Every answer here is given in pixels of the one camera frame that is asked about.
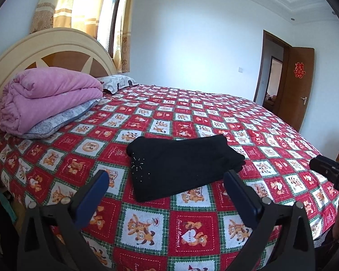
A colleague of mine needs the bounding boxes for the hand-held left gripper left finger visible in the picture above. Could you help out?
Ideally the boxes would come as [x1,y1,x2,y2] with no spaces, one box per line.
[17,170,111,271]

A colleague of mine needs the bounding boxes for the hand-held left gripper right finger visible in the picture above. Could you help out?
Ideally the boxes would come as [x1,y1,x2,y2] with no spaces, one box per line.
[223,169,315,271]

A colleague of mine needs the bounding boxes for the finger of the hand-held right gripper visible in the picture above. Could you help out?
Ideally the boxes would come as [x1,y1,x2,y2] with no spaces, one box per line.
[309,155,339,196]

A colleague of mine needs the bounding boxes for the black pants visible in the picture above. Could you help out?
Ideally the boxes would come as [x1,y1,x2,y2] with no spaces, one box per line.
[126,135,246,203]

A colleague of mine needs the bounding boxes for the grey patterned pillow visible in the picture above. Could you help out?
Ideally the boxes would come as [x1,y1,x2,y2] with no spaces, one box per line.
[23,98,101,139]

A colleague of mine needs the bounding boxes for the teal cloth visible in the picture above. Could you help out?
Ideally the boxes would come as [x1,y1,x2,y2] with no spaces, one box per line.
[0,189,18,223]

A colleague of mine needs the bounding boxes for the brown wooden door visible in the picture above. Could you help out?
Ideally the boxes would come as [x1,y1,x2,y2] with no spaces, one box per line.
[277,47,315,132]

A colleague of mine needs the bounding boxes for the red paper door decoration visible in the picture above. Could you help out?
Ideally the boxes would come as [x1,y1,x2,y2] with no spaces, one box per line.
[293,62,306,79]

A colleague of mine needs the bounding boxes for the red checkered printed bedsheet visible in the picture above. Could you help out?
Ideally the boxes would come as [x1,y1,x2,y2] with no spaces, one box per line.
[0,83,339,271]

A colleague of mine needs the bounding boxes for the pink folded quilt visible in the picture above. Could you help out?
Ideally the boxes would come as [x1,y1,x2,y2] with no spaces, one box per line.
[0,67,104,134]

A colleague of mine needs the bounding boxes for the white swirl pattern pillow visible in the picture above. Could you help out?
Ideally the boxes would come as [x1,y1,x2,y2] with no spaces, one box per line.
[96,75,139,94]

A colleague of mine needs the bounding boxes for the cream wooden headboard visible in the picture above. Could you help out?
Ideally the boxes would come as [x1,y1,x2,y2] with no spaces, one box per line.
[0,27,118,132]

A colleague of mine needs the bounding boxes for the yellow patterned curtain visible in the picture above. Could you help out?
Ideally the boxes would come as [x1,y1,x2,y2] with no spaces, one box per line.
[30,0,108,38]
[113,0,137,74]

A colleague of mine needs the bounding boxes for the window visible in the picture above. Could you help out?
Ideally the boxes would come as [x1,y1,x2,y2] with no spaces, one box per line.
[97,0,120,57]

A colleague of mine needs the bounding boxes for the brown door frame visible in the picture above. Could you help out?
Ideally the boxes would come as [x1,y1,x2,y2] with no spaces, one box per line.
[254,30,293,108]

